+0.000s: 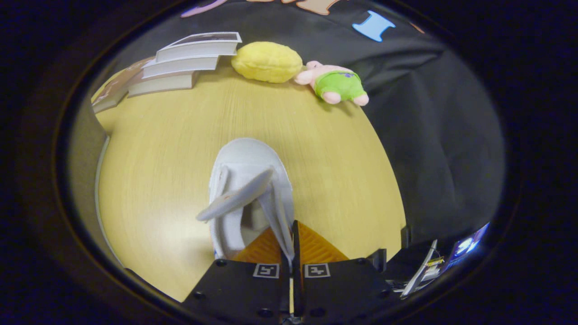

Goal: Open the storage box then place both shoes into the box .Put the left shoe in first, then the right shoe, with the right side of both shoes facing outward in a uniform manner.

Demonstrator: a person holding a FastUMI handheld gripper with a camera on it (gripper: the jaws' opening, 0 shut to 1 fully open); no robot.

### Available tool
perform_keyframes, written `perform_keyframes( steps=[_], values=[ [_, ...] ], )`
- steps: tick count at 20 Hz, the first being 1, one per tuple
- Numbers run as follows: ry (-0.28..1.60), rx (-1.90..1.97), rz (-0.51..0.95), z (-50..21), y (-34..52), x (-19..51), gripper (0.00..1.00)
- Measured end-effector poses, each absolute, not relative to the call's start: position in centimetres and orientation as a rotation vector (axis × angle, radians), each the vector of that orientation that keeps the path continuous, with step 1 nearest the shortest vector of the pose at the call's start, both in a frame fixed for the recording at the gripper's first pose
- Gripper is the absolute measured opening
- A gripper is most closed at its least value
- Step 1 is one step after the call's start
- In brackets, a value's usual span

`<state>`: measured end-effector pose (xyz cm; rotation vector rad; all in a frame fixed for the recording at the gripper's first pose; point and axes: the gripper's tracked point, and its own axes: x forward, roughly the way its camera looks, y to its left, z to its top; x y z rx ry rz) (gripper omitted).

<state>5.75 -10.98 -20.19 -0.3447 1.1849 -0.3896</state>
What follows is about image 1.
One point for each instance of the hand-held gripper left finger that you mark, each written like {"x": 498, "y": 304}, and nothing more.
{"x": 244, "y": 289}

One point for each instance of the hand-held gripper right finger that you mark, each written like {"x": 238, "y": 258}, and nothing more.
{"x": 343, "y": 289}

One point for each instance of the white canvas shoe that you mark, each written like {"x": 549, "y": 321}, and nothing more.
{"x": 246, "y": 155}

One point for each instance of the black table clamp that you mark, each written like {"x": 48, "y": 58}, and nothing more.
{"x": 378, "y": 260}
{"x": 406, "y": 237}

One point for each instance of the white flat strip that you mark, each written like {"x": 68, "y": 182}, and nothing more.
{"x": 420, "y": 268}

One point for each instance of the black backdrop cloth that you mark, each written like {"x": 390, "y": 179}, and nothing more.
{"x": 429, "y": 135}

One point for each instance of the pink plush toy green shorts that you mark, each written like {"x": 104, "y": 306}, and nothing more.
{"x": 338, "y": 83}

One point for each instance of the yellow plush toy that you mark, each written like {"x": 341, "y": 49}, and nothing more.
{"x": 266, "y": 63}

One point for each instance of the white paperback book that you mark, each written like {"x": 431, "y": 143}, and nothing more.
{"x": 180, "y": 67}

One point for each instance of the brown cover book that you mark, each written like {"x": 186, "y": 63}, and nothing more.
{"x": 110, "y": 95}

